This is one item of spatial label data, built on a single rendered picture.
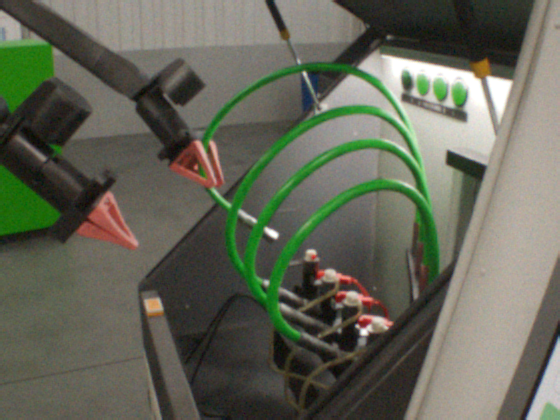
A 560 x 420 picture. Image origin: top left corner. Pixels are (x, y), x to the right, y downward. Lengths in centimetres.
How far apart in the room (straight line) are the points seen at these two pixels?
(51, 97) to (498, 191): 51
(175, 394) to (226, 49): 690
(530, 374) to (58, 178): 56
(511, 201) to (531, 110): 9
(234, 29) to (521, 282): 726
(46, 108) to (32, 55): 337
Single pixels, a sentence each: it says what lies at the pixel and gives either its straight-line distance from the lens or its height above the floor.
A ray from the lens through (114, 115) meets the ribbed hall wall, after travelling 748.
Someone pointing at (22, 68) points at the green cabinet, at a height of 116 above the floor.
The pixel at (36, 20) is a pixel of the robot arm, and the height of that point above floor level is 150.
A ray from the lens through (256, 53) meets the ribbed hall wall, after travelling 785.
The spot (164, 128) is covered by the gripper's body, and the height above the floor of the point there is 132.
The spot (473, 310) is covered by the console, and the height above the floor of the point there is 123.
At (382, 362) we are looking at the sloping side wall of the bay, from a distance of 70.
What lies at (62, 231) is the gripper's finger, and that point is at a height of 126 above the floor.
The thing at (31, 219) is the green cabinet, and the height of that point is 16.
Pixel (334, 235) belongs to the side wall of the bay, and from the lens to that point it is 138.
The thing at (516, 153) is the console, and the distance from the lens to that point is 63.
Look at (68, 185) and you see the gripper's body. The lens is 77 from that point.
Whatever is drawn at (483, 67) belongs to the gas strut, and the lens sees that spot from 67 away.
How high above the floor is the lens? 152
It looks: 19 degrees down
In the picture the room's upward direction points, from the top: straight up
